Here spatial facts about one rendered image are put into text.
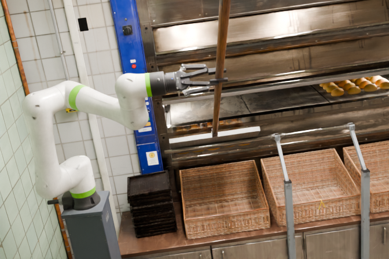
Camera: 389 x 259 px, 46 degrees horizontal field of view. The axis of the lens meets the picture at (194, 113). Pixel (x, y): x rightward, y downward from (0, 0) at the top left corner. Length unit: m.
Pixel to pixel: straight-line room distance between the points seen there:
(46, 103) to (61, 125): 1.27
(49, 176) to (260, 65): 1.65
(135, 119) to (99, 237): 0.82
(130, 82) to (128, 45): 1.32
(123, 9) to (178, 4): 0.35
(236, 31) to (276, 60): 0.35
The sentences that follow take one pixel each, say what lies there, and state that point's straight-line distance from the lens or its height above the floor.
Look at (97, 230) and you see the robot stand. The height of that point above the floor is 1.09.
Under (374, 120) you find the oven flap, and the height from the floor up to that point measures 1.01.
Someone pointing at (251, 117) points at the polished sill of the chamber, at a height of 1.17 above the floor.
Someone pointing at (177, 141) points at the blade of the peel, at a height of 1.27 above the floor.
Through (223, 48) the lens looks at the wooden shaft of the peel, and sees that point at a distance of 1.48.
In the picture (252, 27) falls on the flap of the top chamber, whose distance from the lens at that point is 3.09.
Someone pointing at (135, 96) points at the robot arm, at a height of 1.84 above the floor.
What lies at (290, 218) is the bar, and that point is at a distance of 2.95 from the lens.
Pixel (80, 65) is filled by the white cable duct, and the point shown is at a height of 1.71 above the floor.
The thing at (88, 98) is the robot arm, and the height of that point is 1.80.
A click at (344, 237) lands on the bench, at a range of 3.22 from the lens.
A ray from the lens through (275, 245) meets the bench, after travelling 3.11.
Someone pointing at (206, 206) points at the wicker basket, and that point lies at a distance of 3.36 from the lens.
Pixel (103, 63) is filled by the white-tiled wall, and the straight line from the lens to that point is 3.10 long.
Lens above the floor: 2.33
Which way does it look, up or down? 20 degrees down
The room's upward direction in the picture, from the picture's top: 7 degrees counter-clockwise
